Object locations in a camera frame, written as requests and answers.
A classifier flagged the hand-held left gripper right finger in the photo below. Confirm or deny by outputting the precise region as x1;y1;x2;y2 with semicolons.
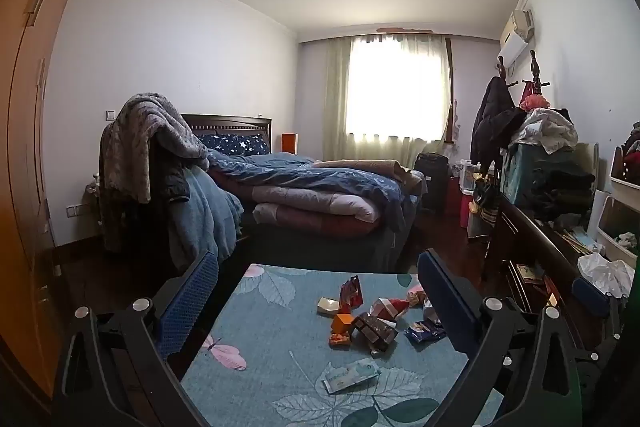
416;249;583;427

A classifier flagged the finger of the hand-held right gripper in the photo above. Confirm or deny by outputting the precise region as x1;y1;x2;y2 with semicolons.
572;277;628;333

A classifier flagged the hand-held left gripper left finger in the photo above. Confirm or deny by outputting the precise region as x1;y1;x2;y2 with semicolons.
52;249;221;427

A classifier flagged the blue foil wrapper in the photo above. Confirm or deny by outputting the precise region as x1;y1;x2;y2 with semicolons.
404;304;447;344

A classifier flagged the red and white wrapper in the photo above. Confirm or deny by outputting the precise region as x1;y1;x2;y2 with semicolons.
369;297;412;322

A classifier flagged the brown foil wrapper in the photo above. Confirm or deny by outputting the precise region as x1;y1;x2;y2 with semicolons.
350;311;399;356

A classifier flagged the red foil wrapper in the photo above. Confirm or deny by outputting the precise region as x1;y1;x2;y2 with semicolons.
340;275;363;313

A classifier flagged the pale green tissue packet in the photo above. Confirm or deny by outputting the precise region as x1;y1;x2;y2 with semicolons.
322;357;382;394

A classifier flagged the white plastic bag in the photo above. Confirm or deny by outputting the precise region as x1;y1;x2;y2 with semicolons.
577;252;636;299

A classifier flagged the colourful book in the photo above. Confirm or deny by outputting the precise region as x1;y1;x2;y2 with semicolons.
515;263;546;284

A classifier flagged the white storage bin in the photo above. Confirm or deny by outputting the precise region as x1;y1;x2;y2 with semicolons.
610;146;640;198
587;189;640;269

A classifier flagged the dark wooden dresser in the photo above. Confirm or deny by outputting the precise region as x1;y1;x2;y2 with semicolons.
482;194;621;358

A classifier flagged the light blue fleece blanket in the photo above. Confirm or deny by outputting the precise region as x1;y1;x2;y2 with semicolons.
167;167;246;268

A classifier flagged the dark bag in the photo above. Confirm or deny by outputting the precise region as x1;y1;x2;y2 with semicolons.
470;179;502;240

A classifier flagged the teal leaf print tablecloth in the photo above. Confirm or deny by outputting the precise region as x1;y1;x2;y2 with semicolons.
180;263;506;427

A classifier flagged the dark folded clothes pile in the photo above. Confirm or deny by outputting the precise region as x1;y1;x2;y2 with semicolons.
530;151;597;222

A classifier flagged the black suitcase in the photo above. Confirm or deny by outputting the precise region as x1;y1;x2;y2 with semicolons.
414;152;451;212

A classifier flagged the dark jacket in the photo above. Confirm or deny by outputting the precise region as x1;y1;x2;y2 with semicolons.
150;142;193;204

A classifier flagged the clear plastic container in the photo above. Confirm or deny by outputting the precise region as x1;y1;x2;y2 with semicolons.
457;159;496;196

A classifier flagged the bed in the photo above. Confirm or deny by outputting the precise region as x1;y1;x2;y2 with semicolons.
180;114;426;274

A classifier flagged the teal storage box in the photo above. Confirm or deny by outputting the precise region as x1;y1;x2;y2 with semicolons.
501;143;551;210

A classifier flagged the pink quilt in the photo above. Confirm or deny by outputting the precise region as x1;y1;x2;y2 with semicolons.
250;184;383;225

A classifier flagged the blue star print pillow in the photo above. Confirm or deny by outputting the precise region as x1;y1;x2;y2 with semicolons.
197;133;268;156

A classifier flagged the white clothes pile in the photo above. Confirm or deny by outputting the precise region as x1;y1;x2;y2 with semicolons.
510;107;580;155

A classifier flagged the blue patterned quilt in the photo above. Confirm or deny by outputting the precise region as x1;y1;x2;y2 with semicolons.
207;149;418;228

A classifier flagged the dark wooden headboard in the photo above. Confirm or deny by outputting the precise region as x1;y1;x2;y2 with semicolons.
181;114;272;155

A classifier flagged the pale sheer curtain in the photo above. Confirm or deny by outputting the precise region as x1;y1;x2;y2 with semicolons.
322;34;453;160

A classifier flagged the orange wooden wardrobe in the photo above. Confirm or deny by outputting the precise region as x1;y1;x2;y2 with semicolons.
0;0;123;403

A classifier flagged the wooden coat rack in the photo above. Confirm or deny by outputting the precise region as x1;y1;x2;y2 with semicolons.
495;49;551;108

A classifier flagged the white air conditioner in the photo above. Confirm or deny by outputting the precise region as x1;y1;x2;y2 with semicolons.
497;9;535;68

